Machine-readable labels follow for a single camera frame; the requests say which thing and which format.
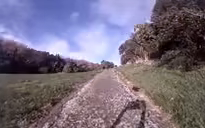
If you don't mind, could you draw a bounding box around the row of trees and bushes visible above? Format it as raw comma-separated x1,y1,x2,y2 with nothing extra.
118,0,205,72

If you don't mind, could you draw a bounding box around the wood of dark trees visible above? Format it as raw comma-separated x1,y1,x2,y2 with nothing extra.
0,36,116,75

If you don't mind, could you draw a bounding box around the grey gravel path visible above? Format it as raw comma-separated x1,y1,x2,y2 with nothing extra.
29,68,178,128

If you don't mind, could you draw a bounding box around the grass verge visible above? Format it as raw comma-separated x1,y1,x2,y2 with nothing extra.
115,63,205,128

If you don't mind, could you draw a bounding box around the green grass field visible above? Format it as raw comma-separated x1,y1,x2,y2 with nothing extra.
0,69,104,128

